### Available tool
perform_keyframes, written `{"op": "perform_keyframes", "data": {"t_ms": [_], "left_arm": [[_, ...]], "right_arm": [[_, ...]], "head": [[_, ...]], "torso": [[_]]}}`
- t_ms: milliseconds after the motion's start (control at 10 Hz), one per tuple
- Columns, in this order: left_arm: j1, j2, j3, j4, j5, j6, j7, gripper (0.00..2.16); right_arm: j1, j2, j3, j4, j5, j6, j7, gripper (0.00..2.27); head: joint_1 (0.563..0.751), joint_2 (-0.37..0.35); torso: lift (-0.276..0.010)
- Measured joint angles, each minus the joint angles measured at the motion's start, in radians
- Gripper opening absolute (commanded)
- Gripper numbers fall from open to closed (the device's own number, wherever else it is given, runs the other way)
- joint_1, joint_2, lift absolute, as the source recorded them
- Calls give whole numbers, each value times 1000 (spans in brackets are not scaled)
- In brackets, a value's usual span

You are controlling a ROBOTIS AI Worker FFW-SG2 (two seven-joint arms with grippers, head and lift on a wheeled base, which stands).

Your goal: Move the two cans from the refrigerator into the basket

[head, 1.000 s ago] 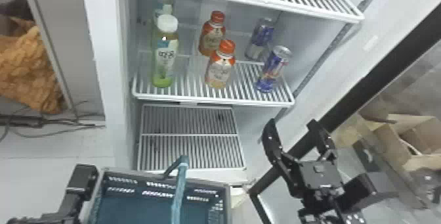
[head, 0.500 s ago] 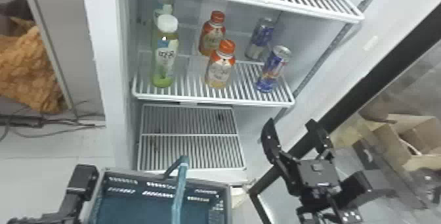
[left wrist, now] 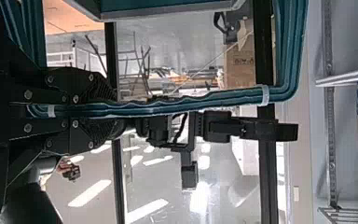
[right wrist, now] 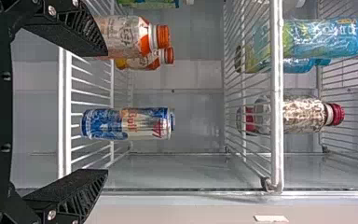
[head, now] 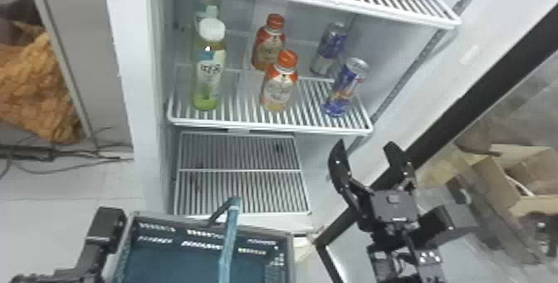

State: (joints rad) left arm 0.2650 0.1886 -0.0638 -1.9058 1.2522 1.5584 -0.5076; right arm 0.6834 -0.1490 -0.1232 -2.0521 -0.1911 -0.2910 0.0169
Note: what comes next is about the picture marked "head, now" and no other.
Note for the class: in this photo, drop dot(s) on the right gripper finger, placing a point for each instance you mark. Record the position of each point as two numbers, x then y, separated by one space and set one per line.
403 165
340 167

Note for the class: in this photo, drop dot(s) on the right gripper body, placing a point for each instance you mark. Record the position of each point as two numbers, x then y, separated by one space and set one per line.
392 210

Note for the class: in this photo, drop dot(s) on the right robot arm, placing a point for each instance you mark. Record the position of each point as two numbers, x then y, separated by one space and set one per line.
410 269

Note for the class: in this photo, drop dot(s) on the blue can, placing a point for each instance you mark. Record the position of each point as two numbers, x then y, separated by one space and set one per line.
329 49
345 86

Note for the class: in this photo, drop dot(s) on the cardboard box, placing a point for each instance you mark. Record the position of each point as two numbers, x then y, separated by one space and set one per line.
501 175

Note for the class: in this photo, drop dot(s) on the orange bottle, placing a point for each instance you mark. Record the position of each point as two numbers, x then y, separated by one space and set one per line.
268 45
279 84

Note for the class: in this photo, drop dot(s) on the fridge door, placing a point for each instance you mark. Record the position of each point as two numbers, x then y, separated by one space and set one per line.
479 88

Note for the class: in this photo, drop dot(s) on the green bottle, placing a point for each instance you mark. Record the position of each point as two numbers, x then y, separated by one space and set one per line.
208 75
208 3

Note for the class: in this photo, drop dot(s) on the blue basket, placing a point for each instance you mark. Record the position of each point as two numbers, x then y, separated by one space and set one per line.
192 258

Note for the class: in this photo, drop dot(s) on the white fridge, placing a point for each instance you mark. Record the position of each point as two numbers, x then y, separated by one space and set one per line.
139 101

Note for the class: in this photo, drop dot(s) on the orange cloth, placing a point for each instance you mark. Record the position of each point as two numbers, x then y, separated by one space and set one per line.
35 88

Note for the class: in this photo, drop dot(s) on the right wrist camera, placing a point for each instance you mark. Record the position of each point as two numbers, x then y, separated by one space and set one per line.
440 228

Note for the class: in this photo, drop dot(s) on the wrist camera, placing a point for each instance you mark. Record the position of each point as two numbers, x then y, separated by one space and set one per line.
440 228
107 223

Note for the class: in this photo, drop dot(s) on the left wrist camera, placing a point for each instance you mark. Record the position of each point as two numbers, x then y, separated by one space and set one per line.
107 223

